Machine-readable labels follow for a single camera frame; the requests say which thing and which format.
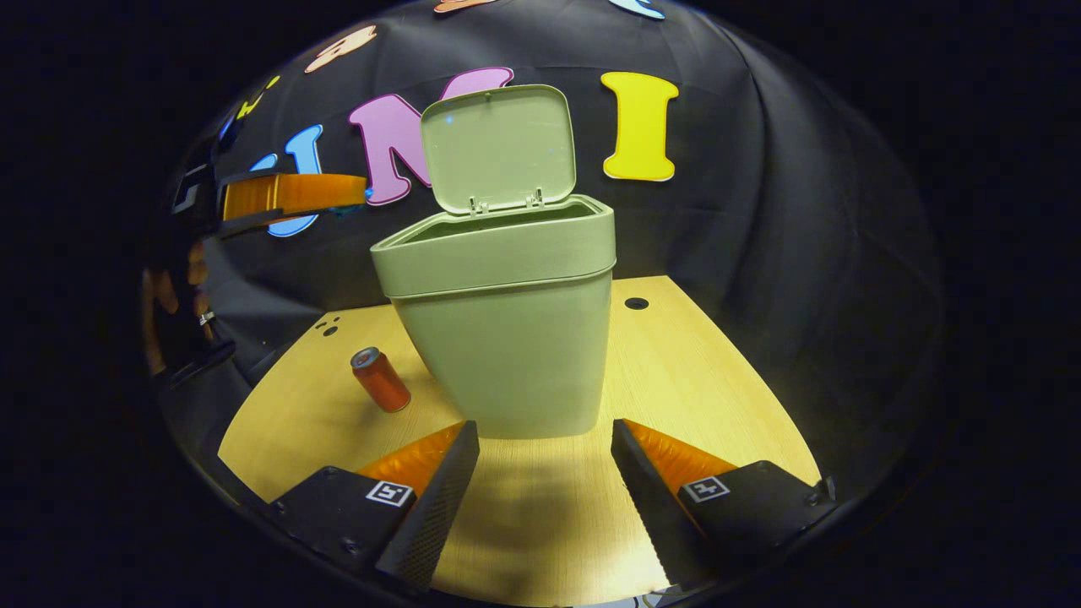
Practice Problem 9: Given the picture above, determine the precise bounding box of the red pop can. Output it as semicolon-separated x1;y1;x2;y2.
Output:
350;346;413;415

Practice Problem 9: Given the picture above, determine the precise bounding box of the black backdrop cloth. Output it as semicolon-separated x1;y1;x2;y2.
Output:
144;0;942;508

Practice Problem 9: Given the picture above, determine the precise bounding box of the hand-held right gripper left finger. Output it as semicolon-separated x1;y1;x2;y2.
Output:
265;421;481;592

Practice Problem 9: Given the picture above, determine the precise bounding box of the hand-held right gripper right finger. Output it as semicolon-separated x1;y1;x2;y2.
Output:
610;418;839;589

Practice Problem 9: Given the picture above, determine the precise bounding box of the green desktop garbage bin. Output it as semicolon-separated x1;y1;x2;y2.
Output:
370;84;617;441

